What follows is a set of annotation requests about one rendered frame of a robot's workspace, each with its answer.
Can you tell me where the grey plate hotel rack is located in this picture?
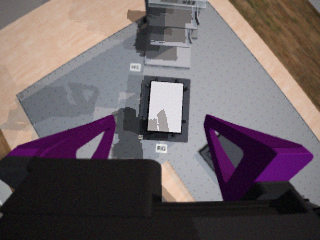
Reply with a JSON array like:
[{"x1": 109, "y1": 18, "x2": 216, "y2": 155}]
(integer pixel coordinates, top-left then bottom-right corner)
[{"x1": 145, "y1": 0, "x2": 200, "y2": 69}]

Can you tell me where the grey perforated base plate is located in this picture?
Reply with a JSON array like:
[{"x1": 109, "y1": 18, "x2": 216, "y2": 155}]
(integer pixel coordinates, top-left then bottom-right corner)
[{"x1": 16, "y1": 1, "x2": 320, "y2": 206}]

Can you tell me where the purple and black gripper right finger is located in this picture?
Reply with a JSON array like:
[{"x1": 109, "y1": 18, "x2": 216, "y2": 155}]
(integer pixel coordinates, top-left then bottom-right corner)
[{"x1": 204, "y1": 114, "x2": 314, "y2": 201}]

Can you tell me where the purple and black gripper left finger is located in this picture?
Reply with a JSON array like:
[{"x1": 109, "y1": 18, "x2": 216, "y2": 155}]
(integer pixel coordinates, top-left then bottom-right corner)
[{"x1": 6, "y1": 115, "x2": 116, "y2": 159}]

